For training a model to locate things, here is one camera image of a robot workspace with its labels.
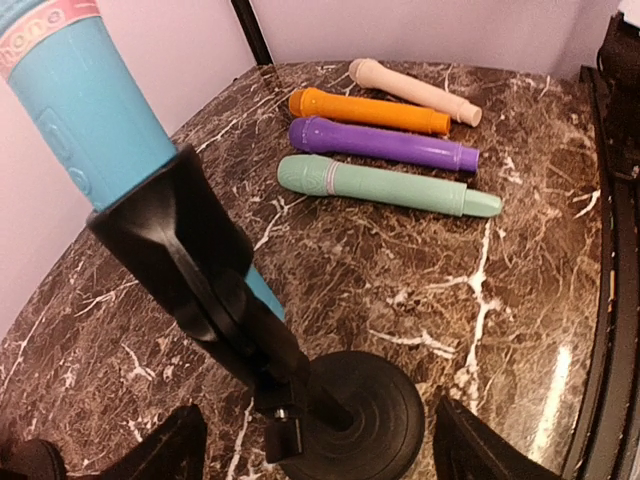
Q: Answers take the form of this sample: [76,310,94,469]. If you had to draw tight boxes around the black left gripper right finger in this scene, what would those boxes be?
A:
[433,396,559,480]

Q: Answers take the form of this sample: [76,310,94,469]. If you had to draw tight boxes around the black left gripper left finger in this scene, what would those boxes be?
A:
[0,403,209,480]

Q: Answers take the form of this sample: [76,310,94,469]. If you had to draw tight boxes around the black stand of blue microphone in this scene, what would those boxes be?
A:
[88,147,425,479]

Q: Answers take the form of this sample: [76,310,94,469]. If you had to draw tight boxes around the mint green microphone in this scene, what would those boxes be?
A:
[277,154,503,218]

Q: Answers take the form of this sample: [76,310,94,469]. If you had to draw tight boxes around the purple microphone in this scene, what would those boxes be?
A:
[288,117,480,173]

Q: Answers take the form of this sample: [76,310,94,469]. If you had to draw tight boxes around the orange microphone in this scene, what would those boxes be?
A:
[289,88,451,135]

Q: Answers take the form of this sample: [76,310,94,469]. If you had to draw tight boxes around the beige microphone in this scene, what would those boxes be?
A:
[348,58,482,127]

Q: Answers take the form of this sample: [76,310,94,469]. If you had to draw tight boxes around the blue microphone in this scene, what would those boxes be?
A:
[1,1,284,317]

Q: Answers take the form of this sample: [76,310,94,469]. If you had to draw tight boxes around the black front rail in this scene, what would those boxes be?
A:
[562,67,639,479]

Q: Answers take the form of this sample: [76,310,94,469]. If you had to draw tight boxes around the right black frame post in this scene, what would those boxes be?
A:
[231,0,273,66]

